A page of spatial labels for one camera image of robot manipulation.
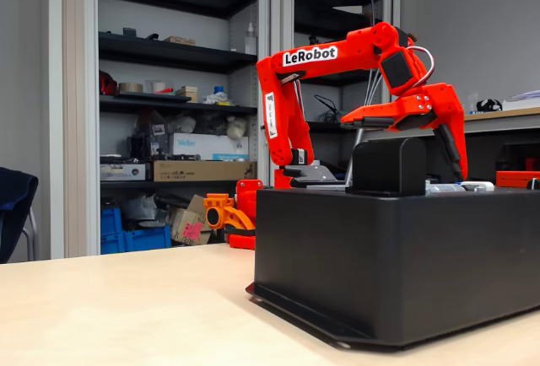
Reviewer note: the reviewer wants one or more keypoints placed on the red robot arm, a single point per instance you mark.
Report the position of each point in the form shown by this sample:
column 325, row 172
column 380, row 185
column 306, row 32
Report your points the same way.
column 291, row 130

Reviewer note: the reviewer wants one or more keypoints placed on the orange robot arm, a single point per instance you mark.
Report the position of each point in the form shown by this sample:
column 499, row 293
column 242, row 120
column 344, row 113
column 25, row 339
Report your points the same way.
column 228, row 214

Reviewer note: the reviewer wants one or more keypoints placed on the black white headset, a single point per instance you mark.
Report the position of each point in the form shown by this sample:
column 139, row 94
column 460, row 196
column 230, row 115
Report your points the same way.
column 489, row 105

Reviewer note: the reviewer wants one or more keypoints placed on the white black probe plug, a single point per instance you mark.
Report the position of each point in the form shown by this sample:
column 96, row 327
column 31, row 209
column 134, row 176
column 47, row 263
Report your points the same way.
column 476, row 185

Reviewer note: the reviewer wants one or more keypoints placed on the metal coat stand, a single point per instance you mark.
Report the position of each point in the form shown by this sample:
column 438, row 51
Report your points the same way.
column 359, row 134

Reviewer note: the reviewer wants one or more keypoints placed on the wooden top desk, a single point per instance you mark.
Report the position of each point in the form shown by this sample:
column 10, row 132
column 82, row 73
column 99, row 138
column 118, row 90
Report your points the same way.
column 506, row 123

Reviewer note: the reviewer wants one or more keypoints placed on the black rounded probe holder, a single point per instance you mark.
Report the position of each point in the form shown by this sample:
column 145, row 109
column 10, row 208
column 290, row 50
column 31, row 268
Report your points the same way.
column 388, row 168

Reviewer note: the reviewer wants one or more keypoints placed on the red display module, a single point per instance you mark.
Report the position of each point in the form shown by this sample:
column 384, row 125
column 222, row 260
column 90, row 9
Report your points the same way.
column 512, row 179

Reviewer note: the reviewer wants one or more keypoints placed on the white paper stack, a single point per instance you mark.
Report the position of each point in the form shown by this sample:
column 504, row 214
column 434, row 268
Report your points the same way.
column 525, row 96

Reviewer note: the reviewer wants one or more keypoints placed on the grey hinged door plate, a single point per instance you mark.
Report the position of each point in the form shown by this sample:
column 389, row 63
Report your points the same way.
column 325, row 187

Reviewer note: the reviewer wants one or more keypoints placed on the grey metal shelf cabinet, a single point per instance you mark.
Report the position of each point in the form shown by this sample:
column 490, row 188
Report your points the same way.
column 337, row 20
column 177, row 52

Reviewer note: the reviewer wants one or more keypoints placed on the black task board box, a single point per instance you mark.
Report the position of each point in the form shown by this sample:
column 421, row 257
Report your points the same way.
column 379, row 265

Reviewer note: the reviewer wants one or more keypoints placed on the clear plastic bottle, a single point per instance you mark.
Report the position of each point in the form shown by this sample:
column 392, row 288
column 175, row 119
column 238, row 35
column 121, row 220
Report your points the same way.
column 250, row 41

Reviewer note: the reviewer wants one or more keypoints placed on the white crumpled cloth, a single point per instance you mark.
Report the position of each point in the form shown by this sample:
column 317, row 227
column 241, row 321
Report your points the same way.
column 217, row 98

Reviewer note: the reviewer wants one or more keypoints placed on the white Weller box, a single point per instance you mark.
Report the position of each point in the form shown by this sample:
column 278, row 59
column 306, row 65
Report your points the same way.
column 198, row 144

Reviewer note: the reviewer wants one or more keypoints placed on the small wooden box stack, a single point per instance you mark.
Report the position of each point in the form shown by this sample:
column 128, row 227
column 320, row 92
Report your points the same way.
column 187, row 93

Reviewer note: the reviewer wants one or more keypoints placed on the long brown cardboard box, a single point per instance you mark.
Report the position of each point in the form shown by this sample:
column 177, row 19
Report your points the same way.
column 190, row 170

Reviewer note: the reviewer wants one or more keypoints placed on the flat brown box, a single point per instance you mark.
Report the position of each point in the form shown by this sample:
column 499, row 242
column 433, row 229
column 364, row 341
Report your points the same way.
column 179, row 40

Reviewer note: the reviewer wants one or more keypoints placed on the cardboard box pink sticker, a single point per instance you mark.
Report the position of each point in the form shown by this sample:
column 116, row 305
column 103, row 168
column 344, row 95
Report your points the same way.
column 185, row 218

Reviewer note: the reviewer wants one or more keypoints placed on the clear tape roll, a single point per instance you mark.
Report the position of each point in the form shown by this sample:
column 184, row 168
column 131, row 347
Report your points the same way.
column 158, row 87

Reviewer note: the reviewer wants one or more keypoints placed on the beige tape roll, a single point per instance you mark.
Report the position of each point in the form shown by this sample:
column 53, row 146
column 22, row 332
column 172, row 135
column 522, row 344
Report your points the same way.
column 131, row 87

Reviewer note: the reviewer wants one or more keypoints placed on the blue plastic crate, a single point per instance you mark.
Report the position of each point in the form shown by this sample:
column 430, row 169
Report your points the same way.
column 147, row 237
column 110, row 220

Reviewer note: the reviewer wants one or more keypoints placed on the grey box round sticker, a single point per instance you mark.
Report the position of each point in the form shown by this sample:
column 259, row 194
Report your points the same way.
column 122, row 172

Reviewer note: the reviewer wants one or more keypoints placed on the red shiny object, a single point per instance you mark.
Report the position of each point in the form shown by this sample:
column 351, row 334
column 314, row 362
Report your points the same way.
column 107, row 85

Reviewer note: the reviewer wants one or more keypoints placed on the dark blue chair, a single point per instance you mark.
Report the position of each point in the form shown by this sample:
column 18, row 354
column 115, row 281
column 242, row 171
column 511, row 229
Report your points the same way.
column 12, row 197

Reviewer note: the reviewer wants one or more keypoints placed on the metal chair frame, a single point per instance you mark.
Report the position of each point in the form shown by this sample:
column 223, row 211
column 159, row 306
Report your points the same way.
column 33, row 235

